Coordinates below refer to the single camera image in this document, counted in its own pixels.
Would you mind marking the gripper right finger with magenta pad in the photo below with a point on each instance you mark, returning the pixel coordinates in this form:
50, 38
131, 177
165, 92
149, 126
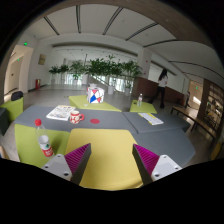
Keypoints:
151, 166

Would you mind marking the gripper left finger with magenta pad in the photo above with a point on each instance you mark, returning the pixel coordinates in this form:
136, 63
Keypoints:
71, 166

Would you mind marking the clear water bottle red label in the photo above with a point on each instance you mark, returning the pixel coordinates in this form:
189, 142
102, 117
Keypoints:
43, 139

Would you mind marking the small distant water bottle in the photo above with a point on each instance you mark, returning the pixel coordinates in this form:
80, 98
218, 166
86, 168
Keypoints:
139, 101

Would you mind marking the red and white mug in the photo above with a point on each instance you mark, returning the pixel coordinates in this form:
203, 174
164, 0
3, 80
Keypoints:
76, 117

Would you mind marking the yellow booklet on table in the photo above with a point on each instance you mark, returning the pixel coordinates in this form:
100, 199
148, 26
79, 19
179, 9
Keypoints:
151, 119

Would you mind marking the red round coaster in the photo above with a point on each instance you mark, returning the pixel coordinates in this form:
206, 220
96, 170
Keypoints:
95, 121

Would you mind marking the open magazine on table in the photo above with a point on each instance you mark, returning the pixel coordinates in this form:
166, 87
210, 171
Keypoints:
61, 112

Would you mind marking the wooden bench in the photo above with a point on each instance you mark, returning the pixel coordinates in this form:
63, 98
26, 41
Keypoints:
197, 122

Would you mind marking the colourful geometric cube box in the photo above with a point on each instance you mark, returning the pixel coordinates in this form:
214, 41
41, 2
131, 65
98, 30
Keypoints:
95, 95

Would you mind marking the green chair with black bag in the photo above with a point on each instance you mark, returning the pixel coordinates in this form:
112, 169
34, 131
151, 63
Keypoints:
14, 106

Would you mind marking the wooden bookshelf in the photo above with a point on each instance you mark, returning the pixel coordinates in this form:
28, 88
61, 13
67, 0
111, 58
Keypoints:
211, 110

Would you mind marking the red fire extinguisher box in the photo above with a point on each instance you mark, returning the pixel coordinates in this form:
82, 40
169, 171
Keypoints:
37, 84

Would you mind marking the row of potted plants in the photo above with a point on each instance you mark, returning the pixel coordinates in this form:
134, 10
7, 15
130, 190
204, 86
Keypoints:
128, 71

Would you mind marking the wall picture frame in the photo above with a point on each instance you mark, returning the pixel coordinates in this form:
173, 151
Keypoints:
42, 59

